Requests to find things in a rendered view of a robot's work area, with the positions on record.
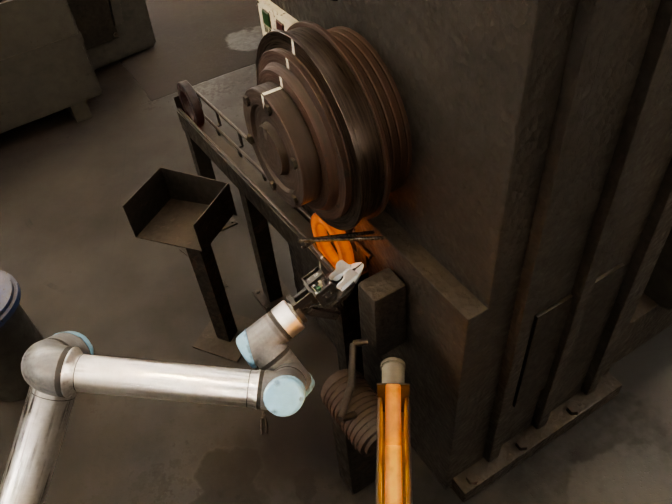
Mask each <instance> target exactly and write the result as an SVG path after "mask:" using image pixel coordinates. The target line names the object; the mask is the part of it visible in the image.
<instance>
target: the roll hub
mask: <svg viewBox="0 0 672 504"><path fill-rule="evenodd" d="M277 87H280V86H279V85H277V84H276V83H274V82H265V83H263V84H260V85H257V86H255V87H252V88H249V89H248V90H247V91H246V92H245V95H247V96H248V97H249V100H250V106H248V107H247V106H246V105H245V104H244V101H243V109H244V117H245V122H246V127H247V130H248V134H251V135H252V137H253V139H254V144H252V146H253V149H254V151H255V154H256V156H257V158H258V161H259V163H260V165H261V167H262V169H263V171H264V173H265V175H266V176H267V178H268V180H269V181H271V180H273V181H274V183H275V185H276V192H277V193H278V194H279V196H280V197H281V198H282V199H283V200H284V201H285V202H286V203H288V204H289V205H291V206H293V207H300V206H302V205H304V204H306V203H309V202H311V201H313V200H315V199H317V198H318V197H319V195H320V193H321V189H322V172H321V166H320V161H319V157H318V153H317V150H316V147H315V144H314V141H313V138H312V136H311V133H310V131H309V128H308V126H307V124H306V122H305V120H304V118H303V116H302V114H301V113H300V111H299V109H298V107H297V106H296V104H295V103H294V101H293V100H292V99H291V97H290V96H289V95H288V94H287V92H286V91H285V90H284V89H283V88H282V89H280V90H277V91H275V92H272V93H270V94H267V95H263V94H262V93H264V92H267V91H269V90H272V89H275V88H277ZM261 95H262V96H263V97H264V103H265V104H268V105H269V106H270V107H271V110H272V115H271V116H268V115H267V114H266V113H265V110H264V108H263V103H262V98H261ZM292 157H293V158H294V159H295V160H296V161H297V164H298V167H297V169H295V170H294V169H293V168H292V167H291V165H290V162H289V161H290V158H292ZM293 194H294V195H295V196H296V197H297V200H298V205H296V206H295V205H294V204H293V203H292V201H291V198H290V197H291V195H293Z"/></svg>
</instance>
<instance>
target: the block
mask: <svg viewBox="0 0 672 504"><path fill-rule="evenodd" d="M358 295H359V309H360V322H361V336H362V338H367V339H368V345H366V346H367V347H368V348H369V349H370V351H371V352H372V353H373V354H374V355H375V356H376V357H380V356H382V355H384V354H385V353H387V352H389V351H391V350H392V349H394V348H396V347H398V346H399V345H401V344H403V343H404V342H405V340H406V285H405V283H404V282H403V281H402V280H401V279H400V278H399V277H398V276H397V275H396V274H395V273H394V272H393V271H392V269H390V268H386V269H384V270H382V271H380V272H378V273H376V274H374V275H372V276H370V277H368V278H366V279H365V280H363V281H361V282H360V283H359V284H358Z"/></svg>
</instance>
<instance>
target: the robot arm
mask: <svg viewBox="0 0 672 504"><path fill-rule="evenodd" d="M363 268H364V264H363V263H362V262H357V263H352V264H348V263H346V262H345V261H343V260H340V261H338V262H337V263H336V269H335V270H334V271H333V272H330V273H328V274H326V275H325V274H324V273H323V271H322V270H320V269H319V268H318V267H316V268H314V269H313V270H312V271H311V272H309V273H308V274H307V275H305V276H304V277H303V278H302V279H301V280H302V281H303V282H304V284H303V285H304V286H305V287H304V288H303V289H302V290H301V291H299V292H298V293H297V294H296V295H294V296H293V297H292V296H291V295H289V296H287V297H286V299H287V300H288V301H287V302H288V303H286V301H285V300H283V301H281V302H280V303H279V304H278V305H276V306H275V307H274V308H272V309H271V310H270V311H269V312H267V313H266V314H265V315H264V316H262V317H261V318H260V319H258V320H257V321H256V322H255V323H253V324H252V325H251V326H250V327H248V328H247V329H245V330H244V331H243V332H242V333H241V334H240V335H239V336H238V337H237V338H236V344H237V347H238V349H239V351H240V352H241V354H242V356H243V357H244V359H245V360H246V361H247V363H248V364H249V365H250V366H251V367H252V368H256V367H257V366H258V368H259V369H260V370H248V369H238V368H227V367H216V366H205V365H195V364H184V363H173V362H162V361H152V360H141V359H130V358H119V357H109V356H98V355H94V351H93V347H92V344H91V343H90V341H89V340H88V339H87V338H86V337H85V336H84V335H82V334H80V333H78V332H74V331H65V332H59V333H56V334H54V335H53V336H51V337H48V338H46V339H44V340H40V341H38V342H36V343H34V344H33V345H31V346H30V347H29V348H28V349H27V350H26V352H25V353H24V355H23V357H22V361H21V372H22V375H23V378H24V380H25V381H26V382H27V384H29V385H30V387H29V390H28V394H27V397H26V400H25V404H24V407H23V410H22V414H21V417H20V421H19V424H18V427H17V431H16V434H15V437H14V441H13V444H12V447H11V451H10V454H9V458H8V461H7V464H6V468H5V471H4V474H3V478H2V481H1V484H0V504H43V503H44V499H45V496H46V493H47V489H48V486H49V483H50V479H51V476H52V473H53V469H54V466H55V463H56V459H57V456H58V453H59V449H60V446H61V443H62V439H63V436H64V433H65V429H66V426H67V423H68V419H69V416H70V413H71V409H72V406H73V403H74V399H75V396H76V393H77V392H85V393H96V394H107V395H118V396H129V397H140V398H151V399H161V400H172V401H183V402H194V403H205V404H216V405H227V406H238V407H249V408H254V409H260V410H268V411H269V412H271V413H272V414H274V415H276V416H280V417H286V416H290V415H292V414H294V413H296V412H297V411H298V410H299V409H300V408H301V406H302V404H303V403H304V400H305V397H306V396H308V394H309V393H310V392H311V391H312V390H313V388H314V386H315V381H314V379H313V378H312V375H311V374H310V373H309V372H308V371H307V370H306V369H305V368H304V366H303V365H302V364H301V362H300V361H299V360H298V359H297V357H296V356H295V355H294V354H293V352H292V351H291V350H290V349H289V347H288V346H287V345H286V343H287V342H288V341H289V340H290V339H292V338H293V337H294V336H295V335H297V334H298V333H299V332H301V331H302V330H303V329H304V328H305V326H304V324H303V322H304V323H306V322H307V321H308V319H307V318H306V316H305V314H307V315H308V316H314V317H320V318H325V319H331V320H337V318H338V317H339V316H340V314H341V313H340V311H339V310H338V308H337V306H336V305H338V304H339V303H340V302H342V301H344V300H345V299H346V298H347V297H348V296H349V295H350V294H351V292H352V291H353V289H354V287H355V286H356V283H357V282H358V280H359V278H360V276H361V273H362V271H363ZM313 271H315V273H314V274H313V275H312V276H310V277H309V278H307V276H308V275H310V274H311V273H312V272H313ZM333 283H336V284H337V288H338V289H339V290H338V289H335V286H334V284H333ZM335 304H336V305H335Z"/></svg>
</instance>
